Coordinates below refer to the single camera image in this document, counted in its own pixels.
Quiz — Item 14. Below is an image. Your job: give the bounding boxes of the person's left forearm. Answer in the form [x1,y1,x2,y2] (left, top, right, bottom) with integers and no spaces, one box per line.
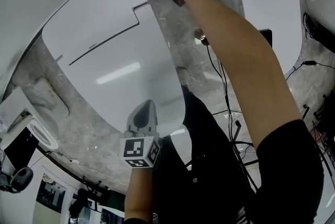
[124,165,154,221]

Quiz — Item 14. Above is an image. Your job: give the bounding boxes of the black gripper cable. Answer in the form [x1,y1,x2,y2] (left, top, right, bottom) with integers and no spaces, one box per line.
[195,29,259,192]

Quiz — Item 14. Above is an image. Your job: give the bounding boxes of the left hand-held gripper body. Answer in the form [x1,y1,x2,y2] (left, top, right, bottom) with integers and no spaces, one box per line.
[119,127,161,169]

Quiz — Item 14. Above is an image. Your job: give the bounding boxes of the black phone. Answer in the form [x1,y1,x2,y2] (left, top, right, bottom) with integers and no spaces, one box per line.
[258,28,273,48]

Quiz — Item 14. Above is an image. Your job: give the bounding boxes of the person's black trousers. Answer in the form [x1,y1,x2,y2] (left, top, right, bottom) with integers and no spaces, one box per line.
[151,85,260,224]

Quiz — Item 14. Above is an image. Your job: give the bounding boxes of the white flat-lid toilet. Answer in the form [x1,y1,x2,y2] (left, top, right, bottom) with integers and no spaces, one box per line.
[41,0,187,138]

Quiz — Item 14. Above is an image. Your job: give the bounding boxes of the white toilet with teal hinges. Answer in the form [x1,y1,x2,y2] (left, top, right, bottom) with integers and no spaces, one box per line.
[206,0,335,75]

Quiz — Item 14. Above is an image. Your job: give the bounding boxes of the person's right forearm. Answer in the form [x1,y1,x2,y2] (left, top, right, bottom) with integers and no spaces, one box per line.
[170,0,302,152]

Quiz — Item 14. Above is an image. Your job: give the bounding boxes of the white tank toilet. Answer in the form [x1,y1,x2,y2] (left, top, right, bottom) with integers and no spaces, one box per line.
[0,76,71,151]

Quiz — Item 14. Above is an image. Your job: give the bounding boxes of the person's right shoe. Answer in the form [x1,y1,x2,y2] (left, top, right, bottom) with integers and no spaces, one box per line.
[175,66,188,87]

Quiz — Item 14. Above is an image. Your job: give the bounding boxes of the person's black shirt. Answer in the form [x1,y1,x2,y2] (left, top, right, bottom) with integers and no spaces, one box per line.
[237,119,326,224]

